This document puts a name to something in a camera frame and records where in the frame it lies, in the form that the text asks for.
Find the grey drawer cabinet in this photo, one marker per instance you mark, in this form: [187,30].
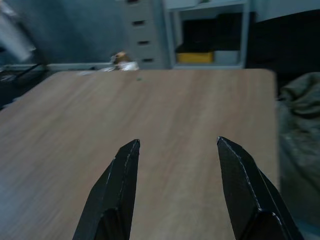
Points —
[147,33]

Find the olive green fabric bag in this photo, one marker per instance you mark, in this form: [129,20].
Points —
[300,140]

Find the wooden table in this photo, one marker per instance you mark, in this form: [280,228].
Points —
[140,130]

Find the white open shelf unit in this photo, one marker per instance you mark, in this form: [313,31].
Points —
[208,33]

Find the yellow storage bin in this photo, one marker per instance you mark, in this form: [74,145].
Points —
[194,57]

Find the white storage box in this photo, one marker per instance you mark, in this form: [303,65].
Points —
[226,56]

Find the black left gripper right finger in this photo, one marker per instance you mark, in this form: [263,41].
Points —
[246,192]

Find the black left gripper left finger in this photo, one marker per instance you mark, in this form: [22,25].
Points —
[117,190]

